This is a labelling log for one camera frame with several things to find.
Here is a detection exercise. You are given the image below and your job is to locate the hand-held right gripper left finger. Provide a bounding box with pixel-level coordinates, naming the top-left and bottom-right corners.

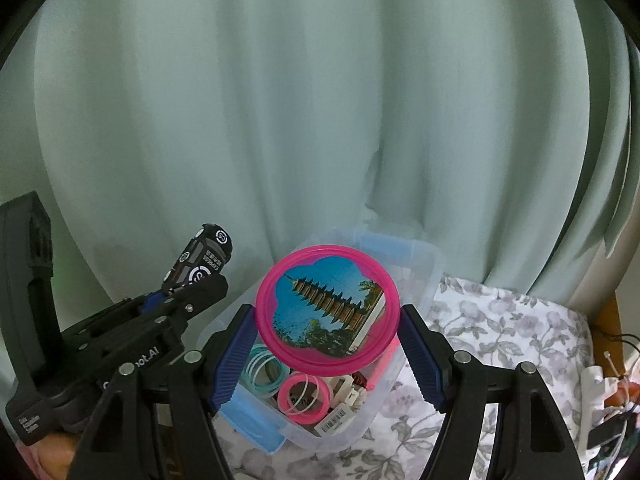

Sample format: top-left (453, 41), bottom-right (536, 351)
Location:
top-left (67, 304), bottom-right (257, 480)

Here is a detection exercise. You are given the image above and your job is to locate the floral tablecloth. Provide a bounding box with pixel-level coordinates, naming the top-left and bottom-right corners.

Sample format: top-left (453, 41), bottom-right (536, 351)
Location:
top-left (210, 274), bottom-right (597, 480)

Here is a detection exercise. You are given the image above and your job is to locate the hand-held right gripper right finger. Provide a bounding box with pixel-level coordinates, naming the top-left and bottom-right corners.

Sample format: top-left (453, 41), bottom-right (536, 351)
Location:
top-left (399, 304), bottom-right (586, 480)

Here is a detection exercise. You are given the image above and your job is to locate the clear plastic container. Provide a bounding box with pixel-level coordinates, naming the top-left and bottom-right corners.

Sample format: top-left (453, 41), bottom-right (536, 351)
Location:
top-left (197, 227), bottom-right (447, 457)

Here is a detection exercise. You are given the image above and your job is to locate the pink round picture mirror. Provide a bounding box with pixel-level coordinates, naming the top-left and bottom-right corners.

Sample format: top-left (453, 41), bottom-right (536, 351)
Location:
top-left (254, 244), bottom-right (402, 379)

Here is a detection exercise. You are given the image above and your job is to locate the wooden bed frame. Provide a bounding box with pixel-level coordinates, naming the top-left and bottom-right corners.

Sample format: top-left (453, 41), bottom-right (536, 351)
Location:
top-left (590, 284), bottom-right (627, 382)

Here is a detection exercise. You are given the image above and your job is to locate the teal plastic ring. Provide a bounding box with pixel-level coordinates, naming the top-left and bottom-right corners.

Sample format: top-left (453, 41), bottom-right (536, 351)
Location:
top-left (243, 344), bottom-right (292, 401)

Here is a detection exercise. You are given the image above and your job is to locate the white barcode box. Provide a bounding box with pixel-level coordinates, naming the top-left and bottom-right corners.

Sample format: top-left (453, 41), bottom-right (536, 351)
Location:
top-left (312, 406), bottom-right (359, 437)

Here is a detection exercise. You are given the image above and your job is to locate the pale green curtain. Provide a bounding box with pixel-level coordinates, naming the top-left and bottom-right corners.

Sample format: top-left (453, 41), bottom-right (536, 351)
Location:
top-left (0, 0), bottom-right (640, 396)

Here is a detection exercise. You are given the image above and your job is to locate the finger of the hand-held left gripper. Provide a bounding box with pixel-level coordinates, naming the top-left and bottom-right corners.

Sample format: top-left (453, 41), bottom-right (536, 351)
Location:
top-left (141, 274), bottom-right (230, 322)

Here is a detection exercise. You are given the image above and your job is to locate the pink tape ring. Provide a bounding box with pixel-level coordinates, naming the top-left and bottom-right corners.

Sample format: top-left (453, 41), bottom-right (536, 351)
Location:
top-left (277, 373), bottom-right (332, 424)

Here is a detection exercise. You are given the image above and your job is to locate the white power strip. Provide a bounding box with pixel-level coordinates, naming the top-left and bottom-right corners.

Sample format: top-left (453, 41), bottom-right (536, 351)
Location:
top-left (579, 364), bottom-right (610, 457)

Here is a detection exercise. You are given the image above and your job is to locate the white plastic holder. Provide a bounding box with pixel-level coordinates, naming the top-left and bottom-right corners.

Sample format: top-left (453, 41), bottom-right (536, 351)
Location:
top-left (327, 374), bottom-right (372, 408)

